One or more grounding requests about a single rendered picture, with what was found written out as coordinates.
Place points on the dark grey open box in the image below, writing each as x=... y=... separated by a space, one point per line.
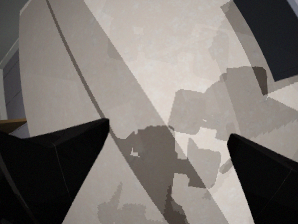
x=274 y=24

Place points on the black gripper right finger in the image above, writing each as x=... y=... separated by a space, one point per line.
x=269 y=181

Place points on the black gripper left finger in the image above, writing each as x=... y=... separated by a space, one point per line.
x=46 y=171

